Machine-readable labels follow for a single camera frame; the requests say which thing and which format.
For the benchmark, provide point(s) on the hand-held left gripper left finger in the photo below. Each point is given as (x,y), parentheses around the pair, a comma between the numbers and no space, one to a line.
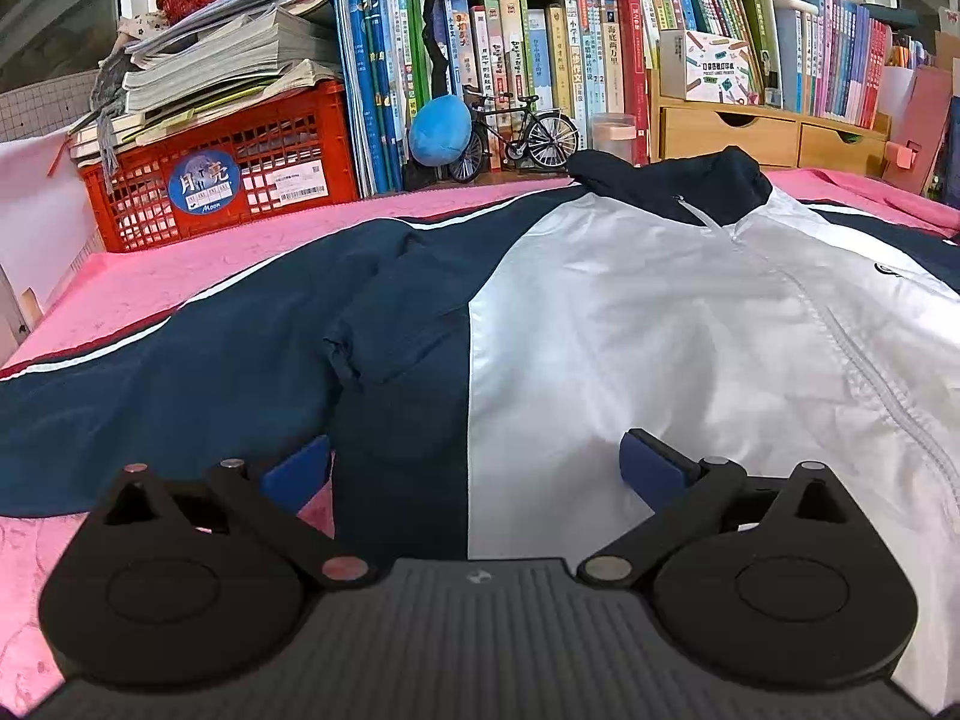
(298,476)

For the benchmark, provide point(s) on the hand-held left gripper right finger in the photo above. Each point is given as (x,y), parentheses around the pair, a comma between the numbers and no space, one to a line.
(651,469)

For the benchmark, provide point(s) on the navy and white jacket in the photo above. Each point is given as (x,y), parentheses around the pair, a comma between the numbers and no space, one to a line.
(600,315)

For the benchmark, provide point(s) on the pink blanket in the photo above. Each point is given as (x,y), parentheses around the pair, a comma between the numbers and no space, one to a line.
(150,285)

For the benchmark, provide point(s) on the wooden drawer organizer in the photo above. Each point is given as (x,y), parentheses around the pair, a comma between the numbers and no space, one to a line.
(720,135)

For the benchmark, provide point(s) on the large red plastic crate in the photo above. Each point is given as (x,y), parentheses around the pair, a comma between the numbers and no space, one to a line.
(300,135)

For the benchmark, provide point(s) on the miniature bicycle model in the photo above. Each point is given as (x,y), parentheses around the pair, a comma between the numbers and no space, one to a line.
(551,139)

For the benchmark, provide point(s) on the white board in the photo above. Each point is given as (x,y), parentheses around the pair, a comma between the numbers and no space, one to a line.
(41,217)

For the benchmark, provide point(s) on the round blue plush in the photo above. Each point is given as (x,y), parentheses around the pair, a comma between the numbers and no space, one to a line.
(441,131)

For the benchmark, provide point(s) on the white printed cardboard box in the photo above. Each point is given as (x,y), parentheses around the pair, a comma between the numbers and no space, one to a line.
(705,67)

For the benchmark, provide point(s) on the stack of papers and booklets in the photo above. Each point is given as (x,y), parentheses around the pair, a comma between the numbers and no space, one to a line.
(225,52)

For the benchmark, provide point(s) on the pink cardboard box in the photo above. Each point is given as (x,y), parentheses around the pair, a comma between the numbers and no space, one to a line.
(919,127)

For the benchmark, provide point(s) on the row of colourful upright books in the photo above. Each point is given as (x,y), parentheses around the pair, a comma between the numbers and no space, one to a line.
(525,52)

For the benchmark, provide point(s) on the grey grid mat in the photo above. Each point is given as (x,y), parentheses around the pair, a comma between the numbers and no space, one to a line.
(45,105)

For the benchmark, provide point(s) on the row of thin pastel books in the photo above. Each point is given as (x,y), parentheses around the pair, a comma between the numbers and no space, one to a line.
(832,52)

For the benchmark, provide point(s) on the window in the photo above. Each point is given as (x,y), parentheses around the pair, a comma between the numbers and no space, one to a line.
(52,15)

